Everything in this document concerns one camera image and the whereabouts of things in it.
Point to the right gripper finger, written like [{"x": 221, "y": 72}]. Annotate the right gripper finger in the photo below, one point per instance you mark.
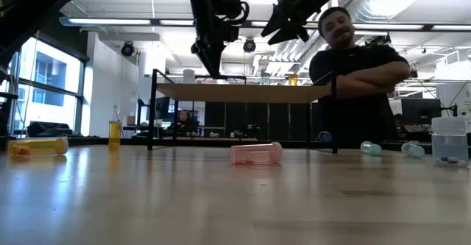
[
  {"x": 277, "y": 26},
  {"x": 294, "y": 34}
]

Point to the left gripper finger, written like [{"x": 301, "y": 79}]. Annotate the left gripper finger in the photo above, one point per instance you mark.
[
  {"x": 219, "y": 57},
  {"x": 206, "y": 59}
]

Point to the white opaque pill bottle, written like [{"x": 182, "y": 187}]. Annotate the white opaque pill bottle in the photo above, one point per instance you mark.
[{"x": 188, "y": 77}]

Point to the amber bottle white cap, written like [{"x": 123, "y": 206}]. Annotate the amber bottle white cap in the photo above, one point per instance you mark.
[{"x": 293, "y": 81}]

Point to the tall teal pill bottle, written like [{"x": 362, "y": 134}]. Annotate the tall teal pill bottle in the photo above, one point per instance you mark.
[{"x": 265, "y": 79}]

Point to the slim amber pill bottle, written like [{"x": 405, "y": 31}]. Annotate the slim amber pill bottle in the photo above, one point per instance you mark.
[{"x": 115, "y": 134}]

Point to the small teal pill bottle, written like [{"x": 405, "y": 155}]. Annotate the small teal pill bottle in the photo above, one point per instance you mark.
[
  {"x": 413, "y": 150},
  {"x": 371, "y": 148}
]

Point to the long amber pill bottle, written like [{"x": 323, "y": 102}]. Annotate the long amber pill bottle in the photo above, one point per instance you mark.
[{"x": 40, "y": 146}]

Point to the large clear bottle white cap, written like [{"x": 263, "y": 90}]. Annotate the large clear bottle white cap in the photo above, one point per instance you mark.
[{"x": 449, "y": 142}]

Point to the black ceiling spotlight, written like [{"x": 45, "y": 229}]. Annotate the black ceiling spotlight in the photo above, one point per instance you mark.
[
  {"x": 127, "y": 49},
  {"x": 249, "y": 45}
]

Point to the person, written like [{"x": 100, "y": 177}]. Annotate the person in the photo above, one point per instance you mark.
[
  {"x": 353, "y": 120},
  {"x": 183, "y": 119}
]

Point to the dark monitor blue screen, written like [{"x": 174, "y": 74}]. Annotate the dark monitor blue screen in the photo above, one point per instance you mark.
[{"x": 162, "y": 108}]

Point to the cardboard box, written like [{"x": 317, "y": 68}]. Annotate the cardboard box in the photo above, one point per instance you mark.
[{"x": 131, "y": 120}]

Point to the long ceiling light strip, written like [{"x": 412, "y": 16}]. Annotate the long ceiling light strip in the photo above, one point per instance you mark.
[{"x": 110, "y": 21}]

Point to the long pink pill bottle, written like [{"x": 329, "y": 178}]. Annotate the long pink pill bottle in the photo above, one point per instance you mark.
[{"x": 255, "y": 153}]

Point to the blue rounded chair back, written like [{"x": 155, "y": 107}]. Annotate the blue rounded chair back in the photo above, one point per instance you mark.
[{"x": 325, "y": 137}]

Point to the black track spotlights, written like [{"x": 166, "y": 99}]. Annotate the black track spotlights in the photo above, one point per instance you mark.
[{"x": 408, "y": 74}]

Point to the black computer monitor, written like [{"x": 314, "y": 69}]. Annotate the black computer monitor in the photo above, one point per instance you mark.
[{"x": 421, "y": 111}]

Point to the black sofa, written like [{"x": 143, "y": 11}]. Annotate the black sofa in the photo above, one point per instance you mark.
[{"x": 48, "y": 129}]

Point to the white poster board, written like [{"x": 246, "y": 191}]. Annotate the white poster board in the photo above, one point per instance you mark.
[{"x": 456, "y": 98}]

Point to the black equipment stand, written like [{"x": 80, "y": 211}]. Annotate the black equipment stand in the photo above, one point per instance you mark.
[{"x": 7, "y": 121}]

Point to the wooden shelf black metal frame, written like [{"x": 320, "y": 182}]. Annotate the wooden shelf black metal frame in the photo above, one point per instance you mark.
[{"x": 243, "y": 92}]

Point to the silver ventilation duct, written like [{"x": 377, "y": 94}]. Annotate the silver ventilation duct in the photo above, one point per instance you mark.
[{"x": 386, "y": 2}]

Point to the black table frame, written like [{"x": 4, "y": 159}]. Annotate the black table frame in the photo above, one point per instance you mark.
[{"x": 206, "y": 142}]

